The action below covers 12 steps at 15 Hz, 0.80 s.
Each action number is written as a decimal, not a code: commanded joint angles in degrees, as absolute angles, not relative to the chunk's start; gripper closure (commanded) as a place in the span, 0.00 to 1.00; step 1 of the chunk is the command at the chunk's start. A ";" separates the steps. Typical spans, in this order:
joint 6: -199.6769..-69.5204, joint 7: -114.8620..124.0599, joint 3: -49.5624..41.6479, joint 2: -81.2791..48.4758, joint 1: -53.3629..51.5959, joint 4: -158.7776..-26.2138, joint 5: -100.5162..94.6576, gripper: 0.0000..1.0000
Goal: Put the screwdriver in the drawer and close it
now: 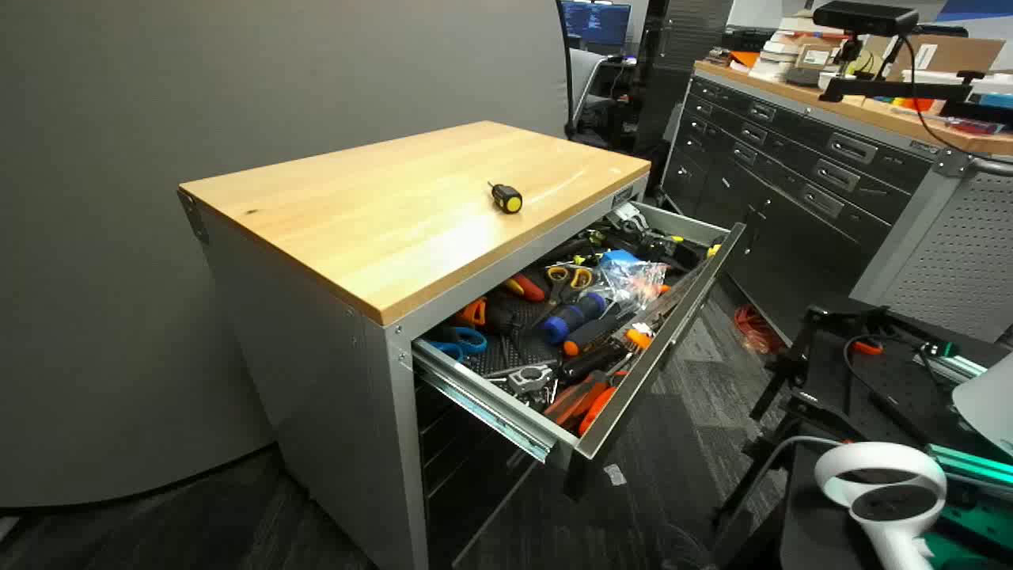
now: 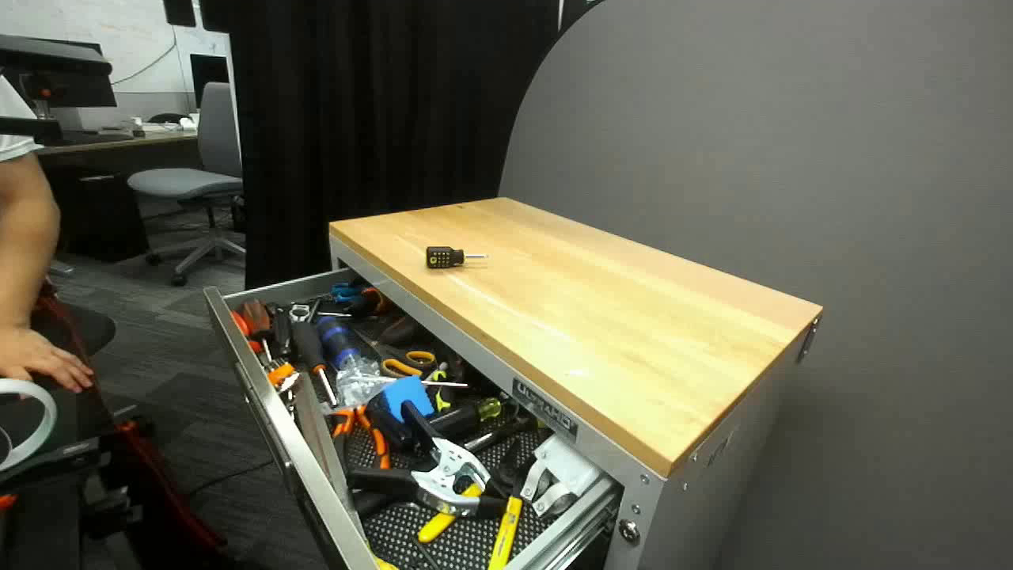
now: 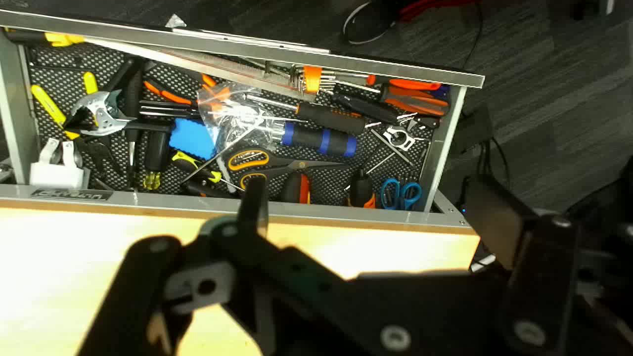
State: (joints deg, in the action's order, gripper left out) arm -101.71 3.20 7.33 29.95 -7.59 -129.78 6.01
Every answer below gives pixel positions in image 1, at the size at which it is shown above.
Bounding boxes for stubby yellow black screwdriver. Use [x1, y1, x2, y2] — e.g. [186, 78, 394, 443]
[485, 179, 528, 220]

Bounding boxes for grey metal tool drawer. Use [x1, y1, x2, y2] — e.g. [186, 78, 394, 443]
[407, 195, 751, 464]

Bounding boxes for large black drawer workbench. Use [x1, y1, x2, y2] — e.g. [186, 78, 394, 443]
[657, 58, 1013, 343]

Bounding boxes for small orange clamp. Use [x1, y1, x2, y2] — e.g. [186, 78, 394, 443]
[451, 298, 491, 331]

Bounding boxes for clear bag of blue parts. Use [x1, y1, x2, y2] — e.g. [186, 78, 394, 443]
[593, 248, 670, 310]

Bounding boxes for grey cabinet with wooden top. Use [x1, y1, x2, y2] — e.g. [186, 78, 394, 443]
[175, 118, 655, 570]

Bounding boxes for black office chair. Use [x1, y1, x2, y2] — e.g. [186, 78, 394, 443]
[560, 0, 639, 143]

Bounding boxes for orange object on floor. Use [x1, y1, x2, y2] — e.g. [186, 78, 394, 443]
[732, 304, 786, 358]

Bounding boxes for black tripod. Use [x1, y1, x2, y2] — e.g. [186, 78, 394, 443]
[709, 302, 903, 531]

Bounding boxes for white VR controller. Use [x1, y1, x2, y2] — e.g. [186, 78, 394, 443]
[810, 436, 952, 570]

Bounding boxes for grey pegboard panel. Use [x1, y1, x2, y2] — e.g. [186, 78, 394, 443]
[847, 154, 1013, 348]

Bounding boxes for teal green tool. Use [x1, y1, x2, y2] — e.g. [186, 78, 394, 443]
[925, 439, 1013, 499]

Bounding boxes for blue handled scissors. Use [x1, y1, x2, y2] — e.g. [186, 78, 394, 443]
[428, 324, 493, 368]

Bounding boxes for blue handled screwdriver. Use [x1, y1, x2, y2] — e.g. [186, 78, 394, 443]
[540, 287, 615, 348]

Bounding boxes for orange black handled screwdriver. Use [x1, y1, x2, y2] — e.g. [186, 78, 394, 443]
[558, 315, 657, 365]

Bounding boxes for orange handled pliers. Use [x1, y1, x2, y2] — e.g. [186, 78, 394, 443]
[572, 380, 620, 439]

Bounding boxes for black camera on bar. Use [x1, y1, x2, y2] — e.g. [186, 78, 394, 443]
[810, 0, 1013, 110]

